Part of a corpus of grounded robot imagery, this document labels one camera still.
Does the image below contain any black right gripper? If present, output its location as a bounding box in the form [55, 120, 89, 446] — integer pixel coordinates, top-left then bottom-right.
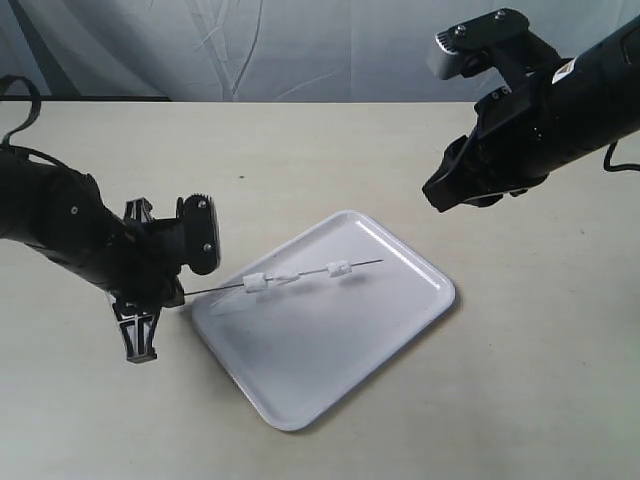
[422, 79, 555, 213]

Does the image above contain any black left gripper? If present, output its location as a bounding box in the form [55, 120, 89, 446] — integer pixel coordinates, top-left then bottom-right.
[108, 197, 187, 364]

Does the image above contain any thin metal skewer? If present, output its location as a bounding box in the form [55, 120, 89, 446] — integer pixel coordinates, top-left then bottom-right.
[185, 259, 383, 297]

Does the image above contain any white marshmallow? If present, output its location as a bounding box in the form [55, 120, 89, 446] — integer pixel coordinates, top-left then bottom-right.
[273, 272, 301, 286]
[326, 260, 352, 278]
[242, 272, 269, 294]

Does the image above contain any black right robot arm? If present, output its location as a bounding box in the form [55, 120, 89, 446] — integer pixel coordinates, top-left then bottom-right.
[422, 8, 639, 212]

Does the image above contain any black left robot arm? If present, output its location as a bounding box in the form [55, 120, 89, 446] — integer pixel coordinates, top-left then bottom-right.
[1, 148, 184, 363]

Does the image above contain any white rectangular plastic tray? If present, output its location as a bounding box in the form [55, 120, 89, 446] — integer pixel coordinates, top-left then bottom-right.
[192, 210, 456, 431]

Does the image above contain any grey wrinkled backdrop cloth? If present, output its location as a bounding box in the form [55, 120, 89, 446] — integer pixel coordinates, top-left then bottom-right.
[0, 0, 640, 104]

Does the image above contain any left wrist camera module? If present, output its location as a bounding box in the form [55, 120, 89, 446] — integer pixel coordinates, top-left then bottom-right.
[146, 194, 221, 275]

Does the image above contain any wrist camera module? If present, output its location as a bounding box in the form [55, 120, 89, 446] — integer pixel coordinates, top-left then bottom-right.
[426, 7, 561, 91]
[146, 194, 221, 275]

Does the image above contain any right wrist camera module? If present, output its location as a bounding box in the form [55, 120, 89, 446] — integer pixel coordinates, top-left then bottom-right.
[426, 7, 561, 91]

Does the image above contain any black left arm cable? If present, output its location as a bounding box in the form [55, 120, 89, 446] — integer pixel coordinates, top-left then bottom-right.
[0, 74, 42, 151]

